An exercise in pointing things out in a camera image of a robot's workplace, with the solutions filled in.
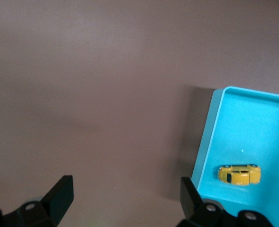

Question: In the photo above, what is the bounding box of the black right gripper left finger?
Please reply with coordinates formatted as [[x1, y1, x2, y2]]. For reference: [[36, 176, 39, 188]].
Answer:
[[1, 175, 74, 227]]

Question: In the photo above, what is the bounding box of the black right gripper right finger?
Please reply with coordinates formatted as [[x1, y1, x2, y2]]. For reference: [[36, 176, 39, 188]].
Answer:
[[177, 177, 237, 227]]

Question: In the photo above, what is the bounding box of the teal plastic bin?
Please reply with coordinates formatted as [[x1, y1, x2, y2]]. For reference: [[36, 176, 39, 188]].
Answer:
[[190, 86, 279, 227]]

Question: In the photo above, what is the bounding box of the yellow toy beetle car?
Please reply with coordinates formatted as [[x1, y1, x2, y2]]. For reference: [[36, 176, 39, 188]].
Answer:
[[217, 164, 261, 186]]

